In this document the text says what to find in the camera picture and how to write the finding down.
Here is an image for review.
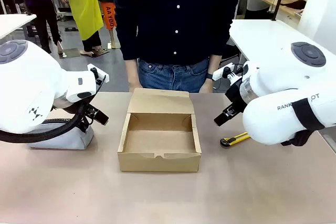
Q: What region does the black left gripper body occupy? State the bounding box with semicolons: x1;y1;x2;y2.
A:
56;97;92;120

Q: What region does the person's left forearm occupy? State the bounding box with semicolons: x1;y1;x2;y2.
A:
208;55;223;75

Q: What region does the yellow utility knife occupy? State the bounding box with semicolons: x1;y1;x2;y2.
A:
219;132;251;146

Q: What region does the person in yellow apron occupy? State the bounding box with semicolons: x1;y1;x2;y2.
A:
66;0;105;57

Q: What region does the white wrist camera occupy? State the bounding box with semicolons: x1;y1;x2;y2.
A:
212;62;236;81
87;63;110;83

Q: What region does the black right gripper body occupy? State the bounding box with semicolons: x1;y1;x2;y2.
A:
225;81;246;110

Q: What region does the person in black clothes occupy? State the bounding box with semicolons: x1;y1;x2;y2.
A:
19;0;64;55

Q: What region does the brown cardboard box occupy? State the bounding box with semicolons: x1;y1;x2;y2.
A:
117;88;202;173

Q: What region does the white table with grey legs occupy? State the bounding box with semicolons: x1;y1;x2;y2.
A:
0;13;37;39

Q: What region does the person's right forearm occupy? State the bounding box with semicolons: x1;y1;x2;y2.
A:
124;58;140;78

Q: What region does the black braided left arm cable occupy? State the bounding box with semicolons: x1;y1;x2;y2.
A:
0;103;89;144

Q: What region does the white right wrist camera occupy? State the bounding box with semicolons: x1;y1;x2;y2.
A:
212;62;236;81

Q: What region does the wooden workbench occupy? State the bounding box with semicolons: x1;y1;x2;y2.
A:
261;0;308;19

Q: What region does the metal floor plate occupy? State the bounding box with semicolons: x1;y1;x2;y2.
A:
59;48;80;59

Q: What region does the person in navy shirt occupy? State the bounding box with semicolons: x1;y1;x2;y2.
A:
114;0;239;93

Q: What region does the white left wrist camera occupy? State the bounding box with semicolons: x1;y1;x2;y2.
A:
87;63;110;83

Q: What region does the person's left hand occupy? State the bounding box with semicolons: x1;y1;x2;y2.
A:
198;78;214;93

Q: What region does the grey pouch with black zipper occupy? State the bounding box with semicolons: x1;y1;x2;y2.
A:
28;119;95;150

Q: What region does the person's right hand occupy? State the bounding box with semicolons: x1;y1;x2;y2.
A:
128;76;143;93

